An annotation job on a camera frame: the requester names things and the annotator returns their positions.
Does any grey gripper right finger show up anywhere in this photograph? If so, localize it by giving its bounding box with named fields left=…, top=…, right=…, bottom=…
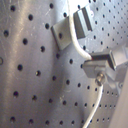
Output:
left=91, top=49, right=116, bottom=70

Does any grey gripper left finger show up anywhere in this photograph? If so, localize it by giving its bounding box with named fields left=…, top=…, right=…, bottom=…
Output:
left=83, top=60, right=116, bottom=86

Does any white cable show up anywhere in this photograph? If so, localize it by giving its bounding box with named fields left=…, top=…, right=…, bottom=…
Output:
left=66, top=0, right=104, bottom=128

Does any grey metal cable clip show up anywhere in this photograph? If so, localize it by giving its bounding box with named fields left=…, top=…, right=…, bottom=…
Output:
left=51, top=5, right=95, bottom=50

